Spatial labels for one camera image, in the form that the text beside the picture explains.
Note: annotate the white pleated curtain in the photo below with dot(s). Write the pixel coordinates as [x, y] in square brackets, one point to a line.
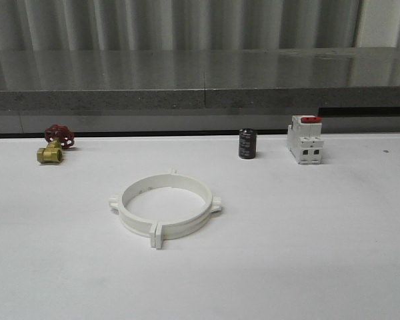
[171, 25]

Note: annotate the white half pipe clamp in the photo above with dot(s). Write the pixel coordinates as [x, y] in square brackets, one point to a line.
[200, 217]
[128, 216]

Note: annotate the black cylindrical capacitor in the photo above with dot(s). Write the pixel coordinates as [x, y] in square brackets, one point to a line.
[247, 143]

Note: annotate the brass valve red handwheel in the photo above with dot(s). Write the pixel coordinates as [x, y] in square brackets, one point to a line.
[59, 138]

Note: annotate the grey stone counter ledge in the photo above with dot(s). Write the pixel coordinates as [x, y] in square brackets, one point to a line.
[149, 92]

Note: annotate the white circuit breaker red switch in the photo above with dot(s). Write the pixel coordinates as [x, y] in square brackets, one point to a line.
[304, 139]

